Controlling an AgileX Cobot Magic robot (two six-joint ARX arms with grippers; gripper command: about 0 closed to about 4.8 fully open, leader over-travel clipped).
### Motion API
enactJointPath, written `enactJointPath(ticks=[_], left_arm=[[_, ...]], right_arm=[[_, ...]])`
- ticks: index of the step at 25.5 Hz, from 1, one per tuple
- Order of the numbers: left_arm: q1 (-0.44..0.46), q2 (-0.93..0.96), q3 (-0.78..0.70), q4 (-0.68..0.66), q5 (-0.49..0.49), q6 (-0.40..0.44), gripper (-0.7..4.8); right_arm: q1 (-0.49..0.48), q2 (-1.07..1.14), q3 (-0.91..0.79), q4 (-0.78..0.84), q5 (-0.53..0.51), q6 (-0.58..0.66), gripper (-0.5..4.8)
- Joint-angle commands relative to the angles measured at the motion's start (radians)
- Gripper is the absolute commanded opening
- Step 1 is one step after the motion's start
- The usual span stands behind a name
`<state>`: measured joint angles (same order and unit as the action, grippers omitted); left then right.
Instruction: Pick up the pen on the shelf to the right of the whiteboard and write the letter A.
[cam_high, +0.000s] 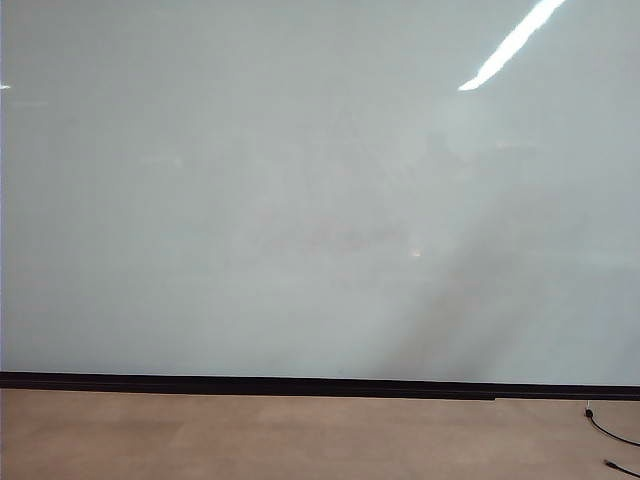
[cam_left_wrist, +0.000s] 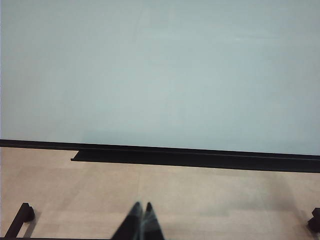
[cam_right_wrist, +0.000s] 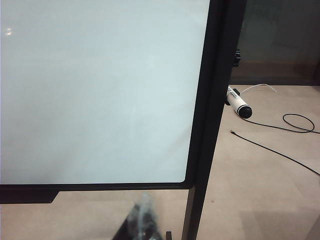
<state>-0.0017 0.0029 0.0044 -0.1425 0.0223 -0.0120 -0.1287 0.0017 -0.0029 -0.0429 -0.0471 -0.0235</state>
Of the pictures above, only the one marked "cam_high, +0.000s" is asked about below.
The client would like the large white whiteboard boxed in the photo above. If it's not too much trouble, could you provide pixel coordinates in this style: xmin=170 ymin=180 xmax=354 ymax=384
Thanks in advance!
xmin=0 ymin=0 xmax=640 ymax=400

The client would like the black whiteboard pen tray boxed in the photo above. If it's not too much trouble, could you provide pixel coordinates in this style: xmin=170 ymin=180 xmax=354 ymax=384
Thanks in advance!
xmin=0 ymin=387 xmax=497 ymax=402

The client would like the black cable with round plug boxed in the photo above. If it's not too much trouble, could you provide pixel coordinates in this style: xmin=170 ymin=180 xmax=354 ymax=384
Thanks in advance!
xmin=583 ymin=406 xmax=640 ymax=447

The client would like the thin black cable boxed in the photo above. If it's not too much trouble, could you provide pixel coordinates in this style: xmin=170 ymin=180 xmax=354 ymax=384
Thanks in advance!
xmin=603 ymin=458 xmax=640 ymax=479

